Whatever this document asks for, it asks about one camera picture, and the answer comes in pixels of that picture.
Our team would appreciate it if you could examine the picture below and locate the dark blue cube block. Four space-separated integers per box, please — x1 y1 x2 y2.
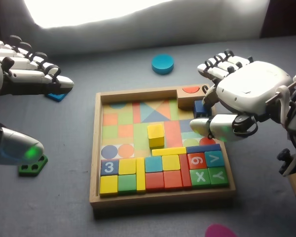
193 99 212 119

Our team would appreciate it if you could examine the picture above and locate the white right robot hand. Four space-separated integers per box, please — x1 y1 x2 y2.
189 48 295 143

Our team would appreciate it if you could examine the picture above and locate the blue square piece with holes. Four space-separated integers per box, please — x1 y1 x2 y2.
44 91 70 103

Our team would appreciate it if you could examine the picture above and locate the wooden puzzle tray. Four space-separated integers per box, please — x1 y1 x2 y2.
89 83 237 212

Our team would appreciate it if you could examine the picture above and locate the light blue disc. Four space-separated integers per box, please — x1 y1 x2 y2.
151 54 175 75

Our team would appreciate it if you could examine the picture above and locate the natural wood arch block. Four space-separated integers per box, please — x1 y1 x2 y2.
177 84 211 111

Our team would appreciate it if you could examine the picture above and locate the pink disc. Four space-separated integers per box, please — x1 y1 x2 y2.
204 223 237 237

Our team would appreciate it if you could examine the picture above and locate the yellow cube block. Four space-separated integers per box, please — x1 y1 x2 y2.
147 123 165 149

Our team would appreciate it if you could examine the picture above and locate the green pentagon piece with holes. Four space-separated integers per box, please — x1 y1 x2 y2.
18 154 49 177

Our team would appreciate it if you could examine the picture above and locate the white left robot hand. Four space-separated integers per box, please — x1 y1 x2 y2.
0 34 75 166

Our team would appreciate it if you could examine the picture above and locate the grey table cloth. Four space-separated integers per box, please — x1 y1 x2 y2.
0 0 296 237

